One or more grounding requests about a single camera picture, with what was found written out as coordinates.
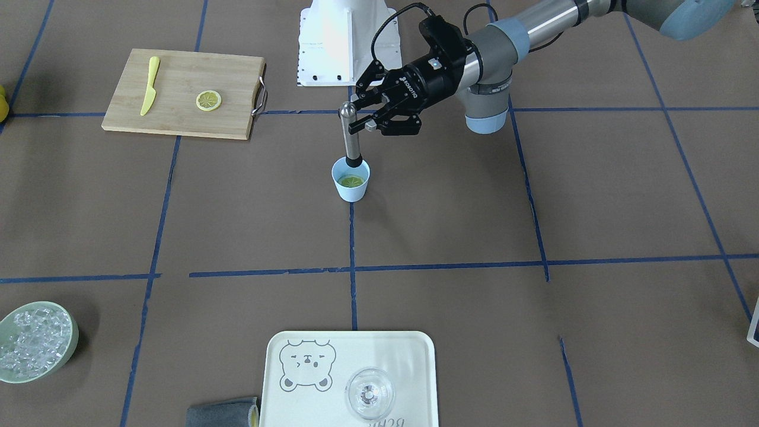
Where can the whole yellow lemon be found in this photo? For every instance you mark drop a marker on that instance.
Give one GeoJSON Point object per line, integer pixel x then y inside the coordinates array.
{"type": "Point", "coordinates": [4, 105]}

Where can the yellow lemon slice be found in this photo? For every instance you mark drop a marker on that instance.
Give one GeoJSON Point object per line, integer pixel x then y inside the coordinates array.
{"type": "Point", "coordinates": [350, 181]}

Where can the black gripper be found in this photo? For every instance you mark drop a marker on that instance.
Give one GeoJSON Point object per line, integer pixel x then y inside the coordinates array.
{"type": "Point", "coordinates": [422, 77]}

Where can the cream bear tray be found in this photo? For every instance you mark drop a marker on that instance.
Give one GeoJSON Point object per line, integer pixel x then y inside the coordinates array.
{"type": "Point", "coordinates": [306, 374]}

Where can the light blue cup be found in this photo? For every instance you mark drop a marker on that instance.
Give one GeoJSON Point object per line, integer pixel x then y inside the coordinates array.
{"type": "Point", "coordinates": [355, 194]}

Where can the grey folded cloth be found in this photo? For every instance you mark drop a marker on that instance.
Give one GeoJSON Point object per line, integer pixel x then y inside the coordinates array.
{"type": "Point", "coordinates": [235, 412]}

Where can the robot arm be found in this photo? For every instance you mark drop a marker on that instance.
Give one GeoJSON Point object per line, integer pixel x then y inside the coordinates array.
{"type": "Point", "coordinates": [477, 67]}

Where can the yellow plastic knife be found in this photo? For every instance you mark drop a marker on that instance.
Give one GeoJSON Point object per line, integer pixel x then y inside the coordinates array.
{"type": "Point", "coordinates": [150, 92]}

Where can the bamboo cutting board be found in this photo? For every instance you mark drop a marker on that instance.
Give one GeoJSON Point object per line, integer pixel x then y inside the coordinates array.
{"type": "Point", "coordinates": [181, 77]}

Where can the green bowl of ice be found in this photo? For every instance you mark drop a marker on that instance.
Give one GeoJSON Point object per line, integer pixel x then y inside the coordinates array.
{"type": "Point", "coordinates": [37, 339]}

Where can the clear wine glass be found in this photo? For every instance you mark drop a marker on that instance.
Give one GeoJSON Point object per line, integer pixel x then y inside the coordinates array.
{"type": "Point", "coordinates": [370, 394]}

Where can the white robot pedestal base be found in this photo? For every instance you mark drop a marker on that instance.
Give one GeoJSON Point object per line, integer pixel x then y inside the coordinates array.
{"type": "Point", "coordinates": [335, 42]}

